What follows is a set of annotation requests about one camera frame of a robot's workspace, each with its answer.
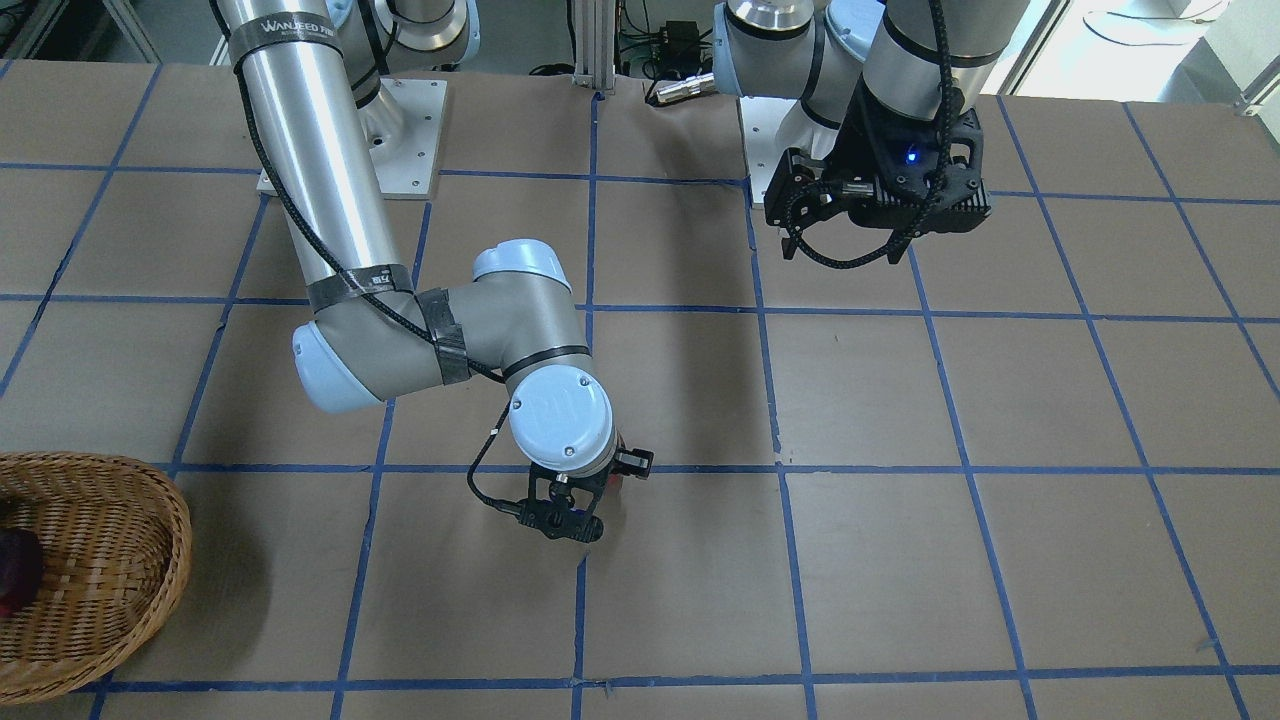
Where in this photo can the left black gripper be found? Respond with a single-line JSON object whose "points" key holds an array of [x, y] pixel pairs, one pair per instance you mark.
{"points": [[868, 140]]}

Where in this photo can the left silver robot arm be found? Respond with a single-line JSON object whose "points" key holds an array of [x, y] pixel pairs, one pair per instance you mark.
{"points": [[907, 52]]}

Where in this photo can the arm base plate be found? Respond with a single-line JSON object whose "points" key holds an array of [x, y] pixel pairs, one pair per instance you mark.
{"points": [[771, 125], [410, 130]]}

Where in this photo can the aluminium frame post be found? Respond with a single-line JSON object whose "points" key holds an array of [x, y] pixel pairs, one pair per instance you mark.
{"points": [[594, 42]]}

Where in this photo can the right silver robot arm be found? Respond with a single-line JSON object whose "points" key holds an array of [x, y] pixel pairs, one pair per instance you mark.
{"points": [[373, 336]]}

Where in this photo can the wicker basket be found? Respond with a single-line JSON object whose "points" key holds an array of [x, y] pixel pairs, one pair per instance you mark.
{"points": [[117, 540]]}

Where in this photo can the silver metal cylinder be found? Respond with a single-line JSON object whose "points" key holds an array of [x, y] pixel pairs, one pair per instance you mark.
{"points": [[663, 96]]}

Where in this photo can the dark red apple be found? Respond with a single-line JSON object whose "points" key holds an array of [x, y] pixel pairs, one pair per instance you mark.
{"points": [[22, 567]]}

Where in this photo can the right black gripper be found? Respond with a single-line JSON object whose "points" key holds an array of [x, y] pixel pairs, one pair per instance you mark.
{"points": [[634, 462]]}

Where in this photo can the black power adapter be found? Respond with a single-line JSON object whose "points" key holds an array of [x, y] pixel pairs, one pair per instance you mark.
{"points": [[677, 40]]}

